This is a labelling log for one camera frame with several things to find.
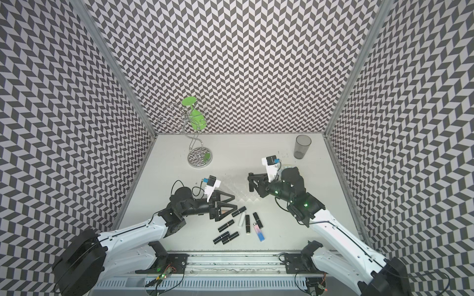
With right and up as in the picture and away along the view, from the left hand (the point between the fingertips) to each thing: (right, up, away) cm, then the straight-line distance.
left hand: (234, 205), depth 70 cm
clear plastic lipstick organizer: (+3, +8, +1) cm, 8 cm away
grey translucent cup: (+34, +23, +27) cm, 49 cm away
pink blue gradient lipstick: (+10, -15, +11) cm, 21 cm away
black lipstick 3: (-2, -17, +9) cm, 19 cm away
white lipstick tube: (+3, -11, +14) cm, 18 cm away
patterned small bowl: (+17, +16, -8) cm, 24 cm away
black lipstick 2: (-9, -17, +7) cm, 21 cm away
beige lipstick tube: (-3, 0, -5) cm, 6 cm away
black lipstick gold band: (+5, -12, +13) cm, 18 cm away
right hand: (+6, +9, +2) cm, 11 cm away
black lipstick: (-5, -12, +11) cm, 17 cm away
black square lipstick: (+10, -11, +13) cm, 19 cm away
